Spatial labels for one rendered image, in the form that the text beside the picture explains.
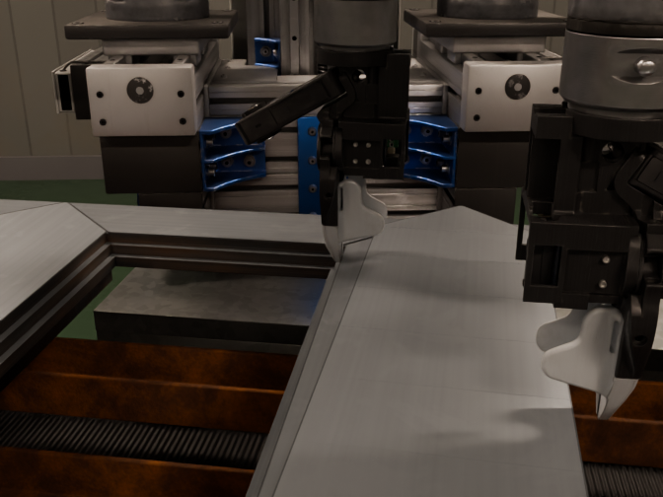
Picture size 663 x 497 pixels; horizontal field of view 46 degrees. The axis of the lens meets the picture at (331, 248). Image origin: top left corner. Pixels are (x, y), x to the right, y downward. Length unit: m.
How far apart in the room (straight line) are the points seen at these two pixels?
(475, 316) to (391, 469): 0.22
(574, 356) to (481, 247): 0.32
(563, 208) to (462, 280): 0.27
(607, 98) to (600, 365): 0.17
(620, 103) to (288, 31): 0.88
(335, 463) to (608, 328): 0.19
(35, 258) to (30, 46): 3.31
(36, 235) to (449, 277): 0.45
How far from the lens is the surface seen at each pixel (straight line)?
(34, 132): 4.20
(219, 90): 1.17
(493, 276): 0.76
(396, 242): 0.83
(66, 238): 0.88
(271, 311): 1.06
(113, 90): 1.07
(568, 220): 0.48
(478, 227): 0.88
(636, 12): 0.45
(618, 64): 0.46
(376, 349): 0.62
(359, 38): 0.70
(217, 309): 1.07
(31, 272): 0.81
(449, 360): 0.61
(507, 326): 0.67
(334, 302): 0.69
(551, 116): 0.47
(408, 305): 0.69
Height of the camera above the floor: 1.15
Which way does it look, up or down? 22 degrees down
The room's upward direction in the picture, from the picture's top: straight up
